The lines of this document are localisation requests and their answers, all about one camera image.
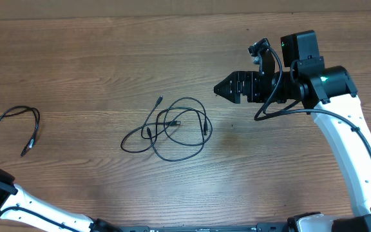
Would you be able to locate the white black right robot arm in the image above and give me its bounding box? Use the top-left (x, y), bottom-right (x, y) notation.
top-left (214, 30), bottom-right (371, 231)

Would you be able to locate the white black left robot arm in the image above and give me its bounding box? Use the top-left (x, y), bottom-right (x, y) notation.
top-left (0, 169), bottom-right (122, 232)

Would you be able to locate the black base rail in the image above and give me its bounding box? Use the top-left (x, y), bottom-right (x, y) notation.
top-left (117, 212), bottom-right (347, 232)

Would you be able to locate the black usb cable grey plug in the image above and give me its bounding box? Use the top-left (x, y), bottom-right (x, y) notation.
top-left (140, 96), bottom-right (213, 162)

